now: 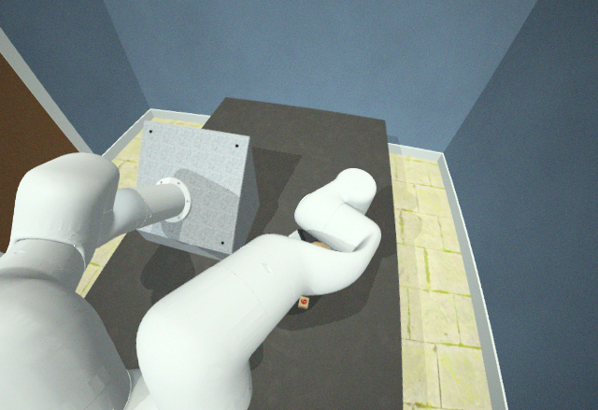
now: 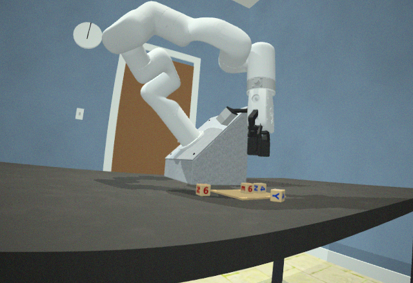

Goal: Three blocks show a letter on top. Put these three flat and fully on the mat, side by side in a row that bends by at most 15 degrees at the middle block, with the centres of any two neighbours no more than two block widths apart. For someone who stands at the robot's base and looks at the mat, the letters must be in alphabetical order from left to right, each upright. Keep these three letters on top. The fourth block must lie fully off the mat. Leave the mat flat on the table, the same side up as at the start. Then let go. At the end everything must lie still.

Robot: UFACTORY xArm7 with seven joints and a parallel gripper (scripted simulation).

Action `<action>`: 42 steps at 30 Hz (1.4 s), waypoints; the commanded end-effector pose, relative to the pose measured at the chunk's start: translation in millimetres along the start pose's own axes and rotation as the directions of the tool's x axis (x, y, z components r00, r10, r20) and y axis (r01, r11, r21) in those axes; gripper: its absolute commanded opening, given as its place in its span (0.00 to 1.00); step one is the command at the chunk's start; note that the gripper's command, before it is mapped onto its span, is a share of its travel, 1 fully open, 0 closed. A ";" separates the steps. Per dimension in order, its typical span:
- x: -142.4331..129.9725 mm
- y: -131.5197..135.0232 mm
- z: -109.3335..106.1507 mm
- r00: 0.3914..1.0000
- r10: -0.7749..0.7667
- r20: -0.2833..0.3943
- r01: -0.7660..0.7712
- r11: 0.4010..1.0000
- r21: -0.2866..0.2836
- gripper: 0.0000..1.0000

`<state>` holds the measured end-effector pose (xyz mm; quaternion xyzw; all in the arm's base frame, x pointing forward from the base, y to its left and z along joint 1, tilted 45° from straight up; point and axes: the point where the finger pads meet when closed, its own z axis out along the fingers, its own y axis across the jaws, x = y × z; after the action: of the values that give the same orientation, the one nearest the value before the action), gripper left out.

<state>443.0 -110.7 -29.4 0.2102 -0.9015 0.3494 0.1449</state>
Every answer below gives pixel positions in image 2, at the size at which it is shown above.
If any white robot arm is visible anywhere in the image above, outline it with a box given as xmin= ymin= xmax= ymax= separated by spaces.
xmin=102 ymin=1 xmax=276 ymax=151

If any tan flat mat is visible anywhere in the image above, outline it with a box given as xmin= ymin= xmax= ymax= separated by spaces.
xmin=210 ymin=190 xmax=270 ymax=200

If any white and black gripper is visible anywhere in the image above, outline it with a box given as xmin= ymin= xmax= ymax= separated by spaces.
xmin=247 ymin=88 xmax=276 ymax=157

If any cream letter block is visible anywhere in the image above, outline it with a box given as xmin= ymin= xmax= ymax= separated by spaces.
xmin=241 ymin=183 xmax=254 ymax=194
xmin=254 ymin=183 xmax=267 ymax=193
xmin=270 ymin=189 xmax=285 ymax=202
xmin=196 ymin=184 xmax=211 ymax=196

